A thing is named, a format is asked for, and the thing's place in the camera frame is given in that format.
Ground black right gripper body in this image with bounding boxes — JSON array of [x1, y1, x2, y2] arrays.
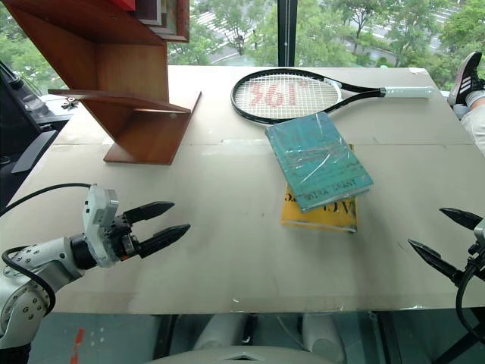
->
[[461, 242, 485, 282]]

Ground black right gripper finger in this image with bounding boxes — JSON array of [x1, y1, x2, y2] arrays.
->
[[407, 238, 466, 290], [439, 207, 485, 231]]

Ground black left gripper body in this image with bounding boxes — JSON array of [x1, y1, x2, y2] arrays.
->
[[109, 214, 142, 262]]

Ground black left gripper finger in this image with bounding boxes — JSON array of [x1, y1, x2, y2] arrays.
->
[[138, 223, 192, 260], [123, 201, 176, 229]]

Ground yellow book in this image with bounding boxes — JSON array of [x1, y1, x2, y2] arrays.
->
[[280, 143, 359, 234]]

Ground brown wooden bookshelf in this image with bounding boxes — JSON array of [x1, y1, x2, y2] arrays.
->
[[2, 0, 203, 166]]

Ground teal wrapped book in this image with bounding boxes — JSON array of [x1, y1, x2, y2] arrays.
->
[[264, 111, 375, 215]]

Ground black table leg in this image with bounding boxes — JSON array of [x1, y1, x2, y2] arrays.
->
[[152, 314, 180, 360], [369, 310, 405, 364]]

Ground person's leg light trousers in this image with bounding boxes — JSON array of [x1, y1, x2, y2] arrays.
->
[[452, 89, 485, 157]]

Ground white rounded robot leg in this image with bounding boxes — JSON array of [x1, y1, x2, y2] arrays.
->
[[302, 313, 346, 362], [192, 313, 250, 353]]

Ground black striped sneaker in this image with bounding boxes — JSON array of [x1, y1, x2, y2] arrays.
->
[[447, 51, 485, 108]]

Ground grey robot torso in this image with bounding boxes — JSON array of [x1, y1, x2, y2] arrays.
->
[[149, 342, 344, 364]]

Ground black equipment stand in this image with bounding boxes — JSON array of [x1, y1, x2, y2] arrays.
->
[[0, 59, 58, 214]]

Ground black white tennis racket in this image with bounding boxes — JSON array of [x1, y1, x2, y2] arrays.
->
[[230, 68, 434, 126]]

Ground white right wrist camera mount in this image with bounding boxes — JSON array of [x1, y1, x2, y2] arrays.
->
[[473, 218, 485, 248]]

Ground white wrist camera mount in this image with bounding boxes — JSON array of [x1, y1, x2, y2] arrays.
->
[[82, 184, 127, 268], [473, 218, 485, 248]]

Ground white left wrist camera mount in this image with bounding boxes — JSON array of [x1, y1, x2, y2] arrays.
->
[[82, 184, 127, 268]]

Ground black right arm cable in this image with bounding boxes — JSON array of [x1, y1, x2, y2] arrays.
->
[[455, 264, 485, 343]]

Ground black window frame post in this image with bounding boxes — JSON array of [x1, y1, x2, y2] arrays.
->
[[276, 0, 297, 67]]

